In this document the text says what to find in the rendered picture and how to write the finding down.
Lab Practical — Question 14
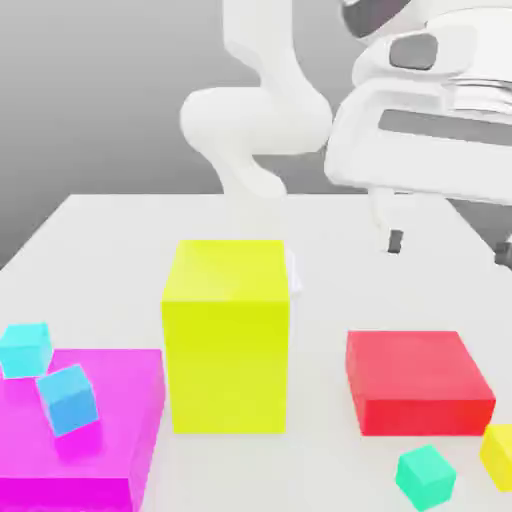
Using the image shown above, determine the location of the large magenta box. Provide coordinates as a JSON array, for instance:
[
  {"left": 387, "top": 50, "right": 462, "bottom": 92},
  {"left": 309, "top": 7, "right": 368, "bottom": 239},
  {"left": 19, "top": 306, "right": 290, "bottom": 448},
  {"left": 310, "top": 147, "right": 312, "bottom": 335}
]
[{"left": 0, "top": 348, "right": 166, "bottom": 512}]

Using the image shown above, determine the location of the small blue cube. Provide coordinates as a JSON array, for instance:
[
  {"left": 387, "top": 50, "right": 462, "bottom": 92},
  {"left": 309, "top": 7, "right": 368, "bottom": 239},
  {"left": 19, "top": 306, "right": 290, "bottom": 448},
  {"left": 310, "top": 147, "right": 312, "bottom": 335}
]
[{"left": 35, "top": 363, "right": 100, "bottom": 438}]

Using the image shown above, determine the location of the small yellow cube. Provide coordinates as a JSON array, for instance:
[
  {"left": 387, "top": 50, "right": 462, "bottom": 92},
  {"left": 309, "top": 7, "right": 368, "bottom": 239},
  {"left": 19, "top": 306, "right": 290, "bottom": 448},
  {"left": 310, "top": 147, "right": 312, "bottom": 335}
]
[{"left": 478, "top": 423, "right": 512, "bottom": 494}]

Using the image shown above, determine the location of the small green cube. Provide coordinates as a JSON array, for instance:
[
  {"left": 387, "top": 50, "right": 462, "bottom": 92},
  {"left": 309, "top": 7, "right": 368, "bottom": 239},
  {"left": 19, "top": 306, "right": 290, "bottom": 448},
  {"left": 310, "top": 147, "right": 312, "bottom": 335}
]
[{"left": 394, "top": 443, "right": 458, "bottom": 512}]

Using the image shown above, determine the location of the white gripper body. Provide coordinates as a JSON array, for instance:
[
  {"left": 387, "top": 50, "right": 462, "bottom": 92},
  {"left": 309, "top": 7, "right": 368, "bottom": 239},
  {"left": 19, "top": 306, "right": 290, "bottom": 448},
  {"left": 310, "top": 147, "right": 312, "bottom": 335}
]
[{"left": 323, "top": 85, "right": 512, "bottom": 206}]

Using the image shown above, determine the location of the large yellow box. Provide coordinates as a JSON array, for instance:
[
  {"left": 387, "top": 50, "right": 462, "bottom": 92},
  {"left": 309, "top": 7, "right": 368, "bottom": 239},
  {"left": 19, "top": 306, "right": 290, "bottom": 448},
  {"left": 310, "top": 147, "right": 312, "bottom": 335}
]
[{"left": 160, "top": 239, "right": 292, "bottom": 436}]

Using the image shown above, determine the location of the large red box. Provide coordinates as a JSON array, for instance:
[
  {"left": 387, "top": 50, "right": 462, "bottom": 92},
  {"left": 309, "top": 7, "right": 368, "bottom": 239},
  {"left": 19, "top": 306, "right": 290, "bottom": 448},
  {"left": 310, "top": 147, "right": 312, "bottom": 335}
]
[{"left": 345, "top": 329, "right": 498, "bottom": 438}]

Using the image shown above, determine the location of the small cyan cube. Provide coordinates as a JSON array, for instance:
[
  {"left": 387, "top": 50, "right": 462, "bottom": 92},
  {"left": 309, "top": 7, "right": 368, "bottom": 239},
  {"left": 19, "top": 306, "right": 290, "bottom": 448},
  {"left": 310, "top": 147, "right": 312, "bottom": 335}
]
[{"left": 0, "top": 322, "right": 54, "bottom": 380}]

